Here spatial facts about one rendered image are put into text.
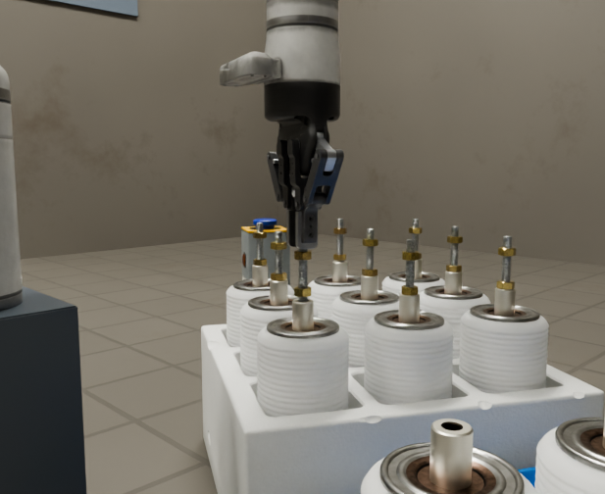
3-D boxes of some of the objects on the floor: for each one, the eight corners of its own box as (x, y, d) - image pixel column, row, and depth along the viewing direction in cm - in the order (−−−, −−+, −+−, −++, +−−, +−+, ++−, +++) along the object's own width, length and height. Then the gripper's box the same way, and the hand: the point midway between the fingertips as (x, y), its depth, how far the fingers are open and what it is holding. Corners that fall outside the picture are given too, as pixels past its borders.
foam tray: (246, 614, 58) (244, 431, 56) (203, 438, 95) (200, 324, 93) (595, 547, 68) (606, 391, 66) (432, 412, 105) (435, 309, 103)
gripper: (373, 72, 56) (370, 254, 58) (305, 89, 69) (304, 238, 71) (298, 66, 53) (298, 259, 55) (241, 85, 65) (243, 241, 68)
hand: (302, 228), depth 63 cm, fingers closed
